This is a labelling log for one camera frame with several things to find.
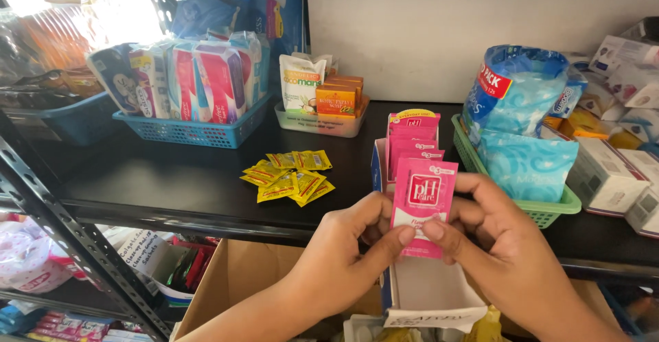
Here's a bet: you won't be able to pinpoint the person's left hand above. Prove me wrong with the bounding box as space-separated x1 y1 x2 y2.
280 192 417 327

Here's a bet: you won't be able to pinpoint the person's right hand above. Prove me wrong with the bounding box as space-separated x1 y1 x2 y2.
422 172 572 327

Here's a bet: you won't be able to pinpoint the pink wash sachet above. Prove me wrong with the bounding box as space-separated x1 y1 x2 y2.
390 158 459 259

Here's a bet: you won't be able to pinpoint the yellow plastic bag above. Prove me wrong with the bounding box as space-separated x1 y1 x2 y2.
462 305 504 342

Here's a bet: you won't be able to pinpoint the green plastic basket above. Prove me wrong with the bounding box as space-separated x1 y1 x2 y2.
451 114 582 229

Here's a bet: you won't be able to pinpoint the white plastic container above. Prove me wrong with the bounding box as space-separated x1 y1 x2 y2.
343 313 385 342

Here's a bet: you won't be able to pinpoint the white blue carton display box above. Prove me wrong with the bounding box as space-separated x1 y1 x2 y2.
371 137 488 333

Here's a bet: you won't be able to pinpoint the brown cardboard box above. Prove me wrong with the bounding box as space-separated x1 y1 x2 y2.
171 238 385 342

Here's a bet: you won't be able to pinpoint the pile of yellow sachets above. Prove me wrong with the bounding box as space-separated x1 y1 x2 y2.
240 150 336 208

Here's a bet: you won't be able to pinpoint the light blue patterned pad pack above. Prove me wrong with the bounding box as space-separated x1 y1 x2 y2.
476 128 580 204

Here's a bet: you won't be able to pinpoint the blue plastic crate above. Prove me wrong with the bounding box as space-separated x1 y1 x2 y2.
597 282 659 339

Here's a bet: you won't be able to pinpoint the heap of white product boxes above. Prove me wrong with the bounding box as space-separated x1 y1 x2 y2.
565 16 659 240

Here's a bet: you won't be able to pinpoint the clear plastic tray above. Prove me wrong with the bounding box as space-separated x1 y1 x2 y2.
274 95 370 139

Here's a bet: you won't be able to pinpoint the bin of assorted sachets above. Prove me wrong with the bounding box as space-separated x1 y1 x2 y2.
153 236 218 308

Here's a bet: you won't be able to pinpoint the row of pink sachets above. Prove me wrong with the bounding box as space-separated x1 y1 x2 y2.
386 109 447 181

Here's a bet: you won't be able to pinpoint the orange soap box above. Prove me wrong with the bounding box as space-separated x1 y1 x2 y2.
315 85 357 117
324 74 365 107

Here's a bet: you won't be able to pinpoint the yellow orange packets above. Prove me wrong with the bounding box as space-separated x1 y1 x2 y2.
543 107 644 150

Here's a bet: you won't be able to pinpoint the tall blue pad pack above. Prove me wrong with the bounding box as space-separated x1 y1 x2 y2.
461 45 570 140

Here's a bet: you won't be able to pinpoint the small blue pad pack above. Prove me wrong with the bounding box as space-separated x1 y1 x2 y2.
548 66 589 119

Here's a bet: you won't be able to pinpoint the white coconut print pouch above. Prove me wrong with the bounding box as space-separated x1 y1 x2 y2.
279 54 328 115

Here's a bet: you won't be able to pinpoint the light blue plastic basket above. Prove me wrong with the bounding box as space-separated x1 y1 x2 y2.
112 91 274 150

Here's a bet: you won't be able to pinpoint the handwritten paper label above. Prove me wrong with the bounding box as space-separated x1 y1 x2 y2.
117 228 169 279

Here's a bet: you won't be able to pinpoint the row of sanitary pad packs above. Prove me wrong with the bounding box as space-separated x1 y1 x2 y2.
86 30 271 124

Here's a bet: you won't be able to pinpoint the black metal shelf rack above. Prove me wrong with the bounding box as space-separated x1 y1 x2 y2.
0 0 659 342

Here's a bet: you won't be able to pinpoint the stack of pink packets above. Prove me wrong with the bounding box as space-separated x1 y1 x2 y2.
25 310 112 342

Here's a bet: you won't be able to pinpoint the large blue pad packages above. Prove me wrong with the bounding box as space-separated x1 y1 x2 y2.
170 0 308 57

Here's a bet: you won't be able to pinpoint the dark blue plastic basket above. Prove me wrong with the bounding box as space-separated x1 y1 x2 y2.
4 92 120 147

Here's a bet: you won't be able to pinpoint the pink white plastic bag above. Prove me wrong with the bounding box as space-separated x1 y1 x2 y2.
0 217 74 294

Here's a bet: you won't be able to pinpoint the heap of clear wrapped packs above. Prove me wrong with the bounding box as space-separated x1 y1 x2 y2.
0 0 110 102

